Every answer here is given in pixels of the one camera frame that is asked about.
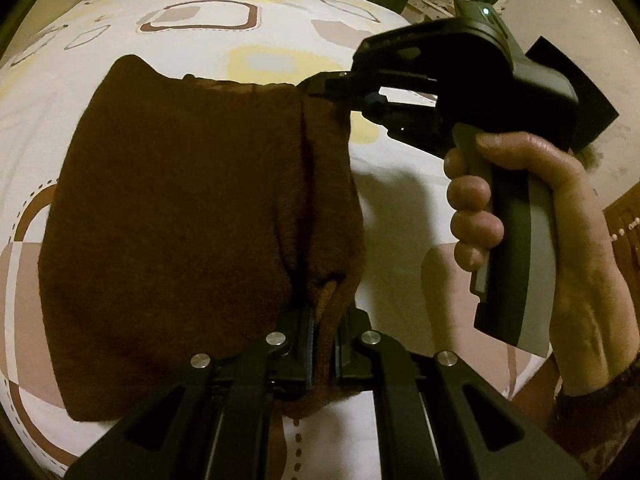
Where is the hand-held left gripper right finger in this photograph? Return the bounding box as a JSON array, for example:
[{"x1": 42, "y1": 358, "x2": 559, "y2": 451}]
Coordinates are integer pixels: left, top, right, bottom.
[{"x1": 334, "y1": 307, "x2": 588, "y2": 480}]

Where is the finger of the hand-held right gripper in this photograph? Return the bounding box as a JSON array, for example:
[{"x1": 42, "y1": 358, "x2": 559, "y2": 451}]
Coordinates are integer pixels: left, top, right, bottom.
[
  {"x1": 320, "y1": 91, "x2": 391, "y2": 125},
  {"x1": 300, "y1": 73, "x2": 357, "y2": 96}
]

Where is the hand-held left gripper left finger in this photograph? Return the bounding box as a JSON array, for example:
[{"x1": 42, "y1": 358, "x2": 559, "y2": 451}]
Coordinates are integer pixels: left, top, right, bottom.
[{"x1": 65, "y1": 307, "x2": 321, "y2": 480}]

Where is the brown knit garment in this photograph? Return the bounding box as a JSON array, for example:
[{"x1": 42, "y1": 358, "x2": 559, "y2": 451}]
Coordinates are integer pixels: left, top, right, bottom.
[{"x1": 37, "y1": 54, "x2": 366, "y2": 421}]

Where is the person's right hand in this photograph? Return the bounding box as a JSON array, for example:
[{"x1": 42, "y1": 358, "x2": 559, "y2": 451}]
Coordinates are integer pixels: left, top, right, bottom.
[{"x1": 444, "y1": 131, "x2": 631, "y2": 396}]

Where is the black flat panel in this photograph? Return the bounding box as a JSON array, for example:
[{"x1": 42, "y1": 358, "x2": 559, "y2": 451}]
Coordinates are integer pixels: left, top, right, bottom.
[{"x1": 525, "y1": 36, "x2": 619, "y2": 153}]

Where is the bed with patterned white sheet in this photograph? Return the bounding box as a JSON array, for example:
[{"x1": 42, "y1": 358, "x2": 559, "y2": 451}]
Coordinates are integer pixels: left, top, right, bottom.
[{"x1": 0, "y1": 0, "x2": 566, "y2": 480}]

